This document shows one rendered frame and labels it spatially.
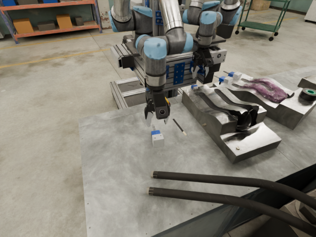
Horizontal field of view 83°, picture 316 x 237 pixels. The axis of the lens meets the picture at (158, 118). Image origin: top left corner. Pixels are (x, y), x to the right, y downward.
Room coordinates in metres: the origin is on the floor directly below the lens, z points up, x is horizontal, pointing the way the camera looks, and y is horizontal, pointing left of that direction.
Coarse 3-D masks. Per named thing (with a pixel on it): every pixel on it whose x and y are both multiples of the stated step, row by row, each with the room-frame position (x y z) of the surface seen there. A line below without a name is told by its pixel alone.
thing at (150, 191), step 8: (152, 192) 0.32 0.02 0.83; (160, 192) 0.31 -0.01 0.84; (168, 192) 0.31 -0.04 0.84; (176, 192) 0.31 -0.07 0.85; (184, 192) 0.30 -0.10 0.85; (192, 192) 0.30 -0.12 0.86; (200, 192) 0.30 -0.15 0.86; (200, 200) 0.28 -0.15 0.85; (208, 200) 0.27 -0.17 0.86; (216, 200) 0.27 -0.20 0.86
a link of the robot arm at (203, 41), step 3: (198, 36) 1.03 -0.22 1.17; (201, 36) 1.07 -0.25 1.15; (198, 39) 1.03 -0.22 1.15; (201, 39) 1.01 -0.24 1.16; (204, 39) 1.00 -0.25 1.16; (207, 39) 1.00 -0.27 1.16; (210, 39) 1.00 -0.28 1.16; (198, 42) 1.02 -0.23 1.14; (201, 42) 1.00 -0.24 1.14; (204, 42) 1.00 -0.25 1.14; (207, 42) 1.00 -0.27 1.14; (210, 42) 1.01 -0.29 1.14
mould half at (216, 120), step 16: (192, 96) 0.85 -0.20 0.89; (208, 96) 0.86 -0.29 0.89; (192, 112) 0.80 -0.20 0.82; (208, 112) 0.69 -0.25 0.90; (224, 112) 0.66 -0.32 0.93; (208, 128) 0.65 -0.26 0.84; (224, 128) 0.58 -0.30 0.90; (256, 128) 0.62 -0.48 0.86; (224, 144) 0.53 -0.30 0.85; (240, 144) 0.52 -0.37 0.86; (256, 144) 0.52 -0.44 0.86; (272, 144) 0.53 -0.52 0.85; (240, 160) 0.47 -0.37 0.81
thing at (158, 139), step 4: (152, 124) 0.68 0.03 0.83; (152, 132) 0.62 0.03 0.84; (156, 132) 0.62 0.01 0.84; (152, 136) 0.57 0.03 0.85; (156, 136) 0.57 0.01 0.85; (160, 136) 0.57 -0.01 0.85; (152, 140) 0.57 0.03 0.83; (156, 140) 0.55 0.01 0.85; (160, 140) 0.56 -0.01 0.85; (156, 144) 0.55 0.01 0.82; (160, 144) 0.56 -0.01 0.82
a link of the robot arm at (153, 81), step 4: (144, 76) 0.59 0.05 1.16; (148, 76) 0.57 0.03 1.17; (160, 76) 0.57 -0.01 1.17; (164, 76) 0.58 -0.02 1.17; (148, 80) 0.57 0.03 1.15; (152, 80) 0.57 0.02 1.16; (156, 80) 0.56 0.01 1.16; (160, 80) 0.57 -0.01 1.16; (164, 80) 0.58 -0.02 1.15; (148, 84) 0.58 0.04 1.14; (152, 84) 0.56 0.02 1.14; (156, 84) 0.56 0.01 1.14; (160, 84) 0.57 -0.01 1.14
